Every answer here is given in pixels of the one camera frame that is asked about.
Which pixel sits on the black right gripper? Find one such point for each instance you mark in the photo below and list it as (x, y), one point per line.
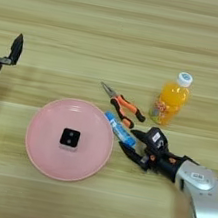
(164, 163)

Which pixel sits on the blue glue stick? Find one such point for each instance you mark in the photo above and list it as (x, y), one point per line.
(120, 130)

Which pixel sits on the orange juice bottle white cap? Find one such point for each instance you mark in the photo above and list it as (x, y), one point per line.
(170, 100)

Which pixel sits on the small black square block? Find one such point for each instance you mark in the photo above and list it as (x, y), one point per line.
(70, 138)

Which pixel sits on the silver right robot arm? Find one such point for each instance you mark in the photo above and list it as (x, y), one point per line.
(200, 195)

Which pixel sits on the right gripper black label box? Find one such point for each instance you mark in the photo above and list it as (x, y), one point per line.
(157, 137)

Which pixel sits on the orange black needle-nose pliers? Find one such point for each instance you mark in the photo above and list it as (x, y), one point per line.
(128, 107)

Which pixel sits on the pink round plate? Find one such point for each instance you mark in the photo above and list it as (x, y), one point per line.
(48, 137)

